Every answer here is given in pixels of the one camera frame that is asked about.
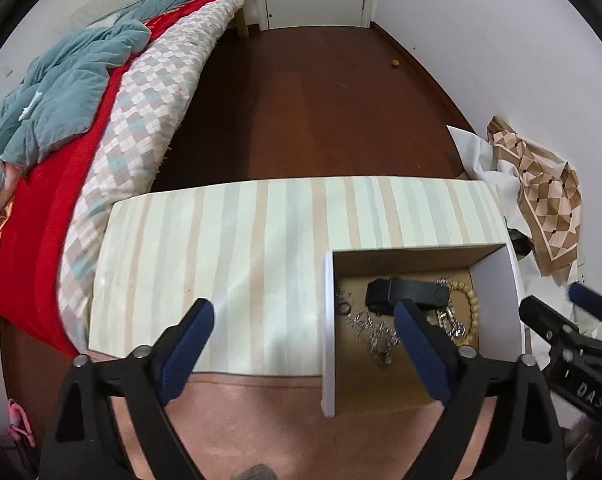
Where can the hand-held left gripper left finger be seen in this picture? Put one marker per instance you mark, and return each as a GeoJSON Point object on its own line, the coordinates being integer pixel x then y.
{"type": "Point", "coordinates": [187, 355]}

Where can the brown geometric patterned scarf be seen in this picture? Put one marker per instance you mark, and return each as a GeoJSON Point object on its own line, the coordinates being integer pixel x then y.
{"type": "Point", "coordinates": [541, 195]}

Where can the pink plastic hanger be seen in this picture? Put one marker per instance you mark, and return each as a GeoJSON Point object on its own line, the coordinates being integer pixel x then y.
{"type": "Point", "coordinates": [21, 425]}

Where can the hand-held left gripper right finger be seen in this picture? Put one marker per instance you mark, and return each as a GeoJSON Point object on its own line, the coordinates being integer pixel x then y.
{"type": "Point", "coordinates": [425, 357]}

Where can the black smartwatch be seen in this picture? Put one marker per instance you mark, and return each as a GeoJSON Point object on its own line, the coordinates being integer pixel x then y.
{"type": "Point", "coordinates": [416, 294]}

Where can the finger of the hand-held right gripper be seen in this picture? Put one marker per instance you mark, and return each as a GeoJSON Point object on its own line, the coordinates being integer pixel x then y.
{"type": "Point", "coordinates": [546, 317]}
{"type": "Point", "coordinates": [593, 300]}

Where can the teal quilt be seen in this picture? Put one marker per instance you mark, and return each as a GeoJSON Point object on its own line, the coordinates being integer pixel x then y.
{"type": "Point", "coordinates": [71, 80]}

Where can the red bed with blankets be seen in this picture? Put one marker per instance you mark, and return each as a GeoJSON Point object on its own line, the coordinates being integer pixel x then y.
{"type": "Point", "coordinates": [36, 240]}

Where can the white tissue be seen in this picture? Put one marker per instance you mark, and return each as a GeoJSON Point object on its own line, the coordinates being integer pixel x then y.
{"type": "Point", "coordinates": [32, 105]}

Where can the white cardboard box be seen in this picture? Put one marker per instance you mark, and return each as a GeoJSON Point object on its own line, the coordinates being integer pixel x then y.
{"type": "Point", "coordinates": [496, 300]}

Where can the pink suede table mat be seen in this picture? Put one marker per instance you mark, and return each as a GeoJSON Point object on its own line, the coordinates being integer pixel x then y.
{"type": "Point", "coordinates": [281, 435]}

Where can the checkered mattress pad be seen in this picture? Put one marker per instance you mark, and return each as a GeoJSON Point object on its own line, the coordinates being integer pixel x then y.
{"type": "Point", "coordinates": [146, 120]}

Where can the white cloth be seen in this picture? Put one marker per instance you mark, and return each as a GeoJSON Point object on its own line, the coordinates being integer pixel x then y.
{"type": "Point", "coordinates": [473, 152]}

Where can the striped table cloth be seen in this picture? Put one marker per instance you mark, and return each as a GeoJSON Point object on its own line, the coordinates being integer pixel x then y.
{"type": "Point", "coordinates": [261, 260]}

